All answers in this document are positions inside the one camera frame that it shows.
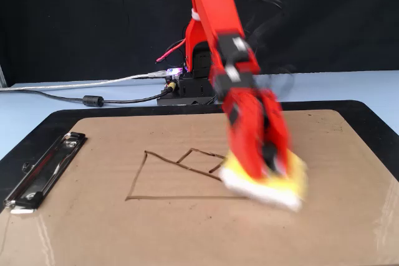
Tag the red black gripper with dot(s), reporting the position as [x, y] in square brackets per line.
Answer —
[237, 80]

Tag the yellow white sponge black knob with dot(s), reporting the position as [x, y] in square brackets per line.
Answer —
[280, 194]

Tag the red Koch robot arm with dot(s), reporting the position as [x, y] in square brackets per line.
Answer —
[218, 7]

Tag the controller board with purple light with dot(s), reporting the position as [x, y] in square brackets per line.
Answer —
[174, 73]

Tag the brown clipboard board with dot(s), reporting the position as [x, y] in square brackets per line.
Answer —
[156, 231]

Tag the yellow power connector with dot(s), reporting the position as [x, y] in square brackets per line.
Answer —
[172, 86]

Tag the black rectangular mat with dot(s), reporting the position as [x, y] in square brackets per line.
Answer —
[124, 111]

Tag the silver metal clipboard clip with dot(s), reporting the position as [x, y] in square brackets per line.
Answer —
[40, 172]

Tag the black backdrop cloth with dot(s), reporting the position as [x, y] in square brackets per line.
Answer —
[62, 13]

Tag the grey metal post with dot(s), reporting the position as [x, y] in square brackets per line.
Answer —
[2, 76]

